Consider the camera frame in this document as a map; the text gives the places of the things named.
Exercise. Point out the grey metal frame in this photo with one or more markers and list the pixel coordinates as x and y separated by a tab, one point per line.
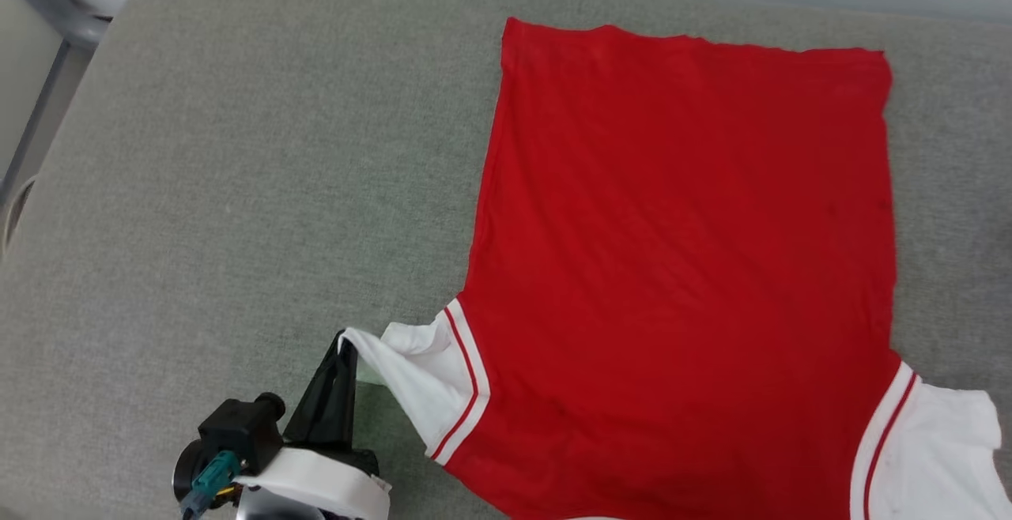
71	22

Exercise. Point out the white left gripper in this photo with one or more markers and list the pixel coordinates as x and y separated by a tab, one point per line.
316	476

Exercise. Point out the red and white garment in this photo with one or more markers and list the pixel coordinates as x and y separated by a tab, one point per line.
672	227

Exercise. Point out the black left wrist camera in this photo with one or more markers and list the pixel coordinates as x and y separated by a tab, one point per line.
241	429

